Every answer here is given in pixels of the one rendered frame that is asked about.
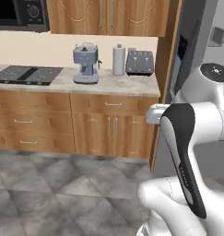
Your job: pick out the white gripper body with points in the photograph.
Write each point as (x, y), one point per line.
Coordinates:
(155, 113)

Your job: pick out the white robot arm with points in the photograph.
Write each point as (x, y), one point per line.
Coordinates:
(190, 147)

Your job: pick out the grey fridge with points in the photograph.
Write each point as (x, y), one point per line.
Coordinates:
(193, 37)

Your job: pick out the wooden base cupboard door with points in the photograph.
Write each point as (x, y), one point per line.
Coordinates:
(135, 138)
(91, 135)

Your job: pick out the grey toaster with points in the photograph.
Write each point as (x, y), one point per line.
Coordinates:
(140, 63)

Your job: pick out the tall wooden side panel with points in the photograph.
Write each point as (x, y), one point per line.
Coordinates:
(164, 61)

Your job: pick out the white paper towel roll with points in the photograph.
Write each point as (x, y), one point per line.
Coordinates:
(118, 61)

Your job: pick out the wide wooden drawer front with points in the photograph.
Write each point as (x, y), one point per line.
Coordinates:
(85, 104)

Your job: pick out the grey coffee machine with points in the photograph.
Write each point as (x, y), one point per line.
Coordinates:
(85, 63)

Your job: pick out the black hob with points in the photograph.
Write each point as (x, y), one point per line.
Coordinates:
(27, 74)

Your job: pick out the black microwave oven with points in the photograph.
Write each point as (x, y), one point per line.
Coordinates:
(21, 14)

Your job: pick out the wooden wall cupboard door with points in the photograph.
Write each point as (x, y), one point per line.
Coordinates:
(76, 15)
(138, 17)

